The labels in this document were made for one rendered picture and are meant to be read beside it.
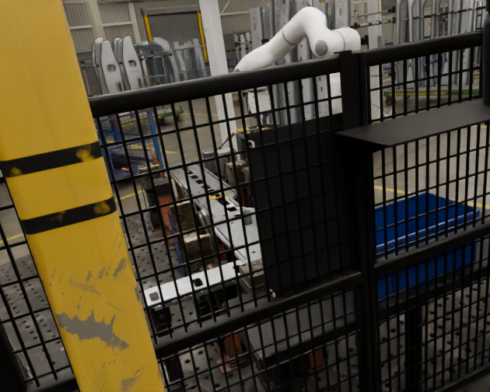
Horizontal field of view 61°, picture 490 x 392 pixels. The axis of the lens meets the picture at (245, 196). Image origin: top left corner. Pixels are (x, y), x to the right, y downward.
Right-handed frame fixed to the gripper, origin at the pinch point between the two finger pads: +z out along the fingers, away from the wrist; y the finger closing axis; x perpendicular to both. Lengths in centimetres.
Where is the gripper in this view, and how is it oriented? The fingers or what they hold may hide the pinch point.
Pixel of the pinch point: (261, 123)
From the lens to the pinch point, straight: 203.2
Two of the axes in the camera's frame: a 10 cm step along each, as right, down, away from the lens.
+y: -9.4, 2.3, -2.4
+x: 3.0, 2.8, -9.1
